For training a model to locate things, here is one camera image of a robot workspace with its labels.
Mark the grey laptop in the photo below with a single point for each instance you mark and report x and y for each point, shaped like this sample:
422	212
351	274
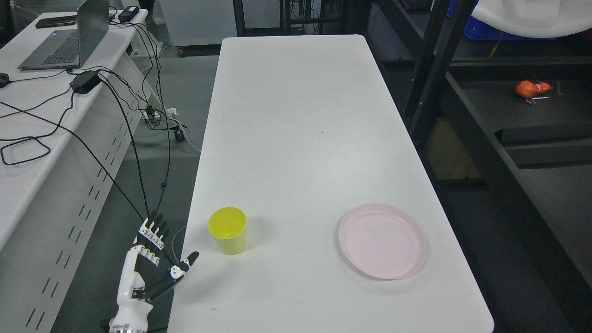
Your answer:
70	48

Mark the yellow plastic cup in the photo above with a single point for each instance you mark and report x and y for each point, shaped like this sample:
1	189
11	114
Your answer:
227	226

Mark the pink plastic plate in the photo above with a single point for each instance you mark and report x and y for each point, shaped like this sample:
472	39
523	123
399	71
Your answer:
382	241

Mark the black metal shelf rack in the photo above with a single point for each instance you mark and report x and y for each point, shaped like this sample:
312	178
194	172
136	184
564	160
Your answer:
513	174

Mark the orange toy on shelf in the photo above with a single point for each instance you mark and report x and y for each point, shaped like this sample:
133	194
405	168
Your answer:
527	89

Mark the white side desk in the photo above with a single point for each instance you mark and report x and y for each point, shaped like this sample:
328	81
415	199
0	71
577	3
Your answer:
61	151

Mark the blue plastic crate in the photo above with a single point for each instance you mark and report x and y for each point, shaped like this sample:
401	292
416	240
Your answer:
522	19

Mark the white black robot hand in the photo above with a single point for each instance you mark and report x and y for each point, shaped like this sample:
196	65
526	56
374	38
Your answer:
135	296

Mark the white folding table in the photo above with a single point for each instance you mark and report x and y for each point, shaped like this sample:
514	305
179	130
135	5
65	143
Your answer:
301	130

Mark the black power adapter brick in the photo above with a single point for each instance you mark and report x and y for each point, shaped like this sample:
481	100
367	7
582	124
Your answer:
85	82

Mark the black smartphone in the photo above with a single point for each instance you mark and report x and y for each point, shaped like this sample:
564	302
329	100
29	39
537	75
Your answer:
56	21

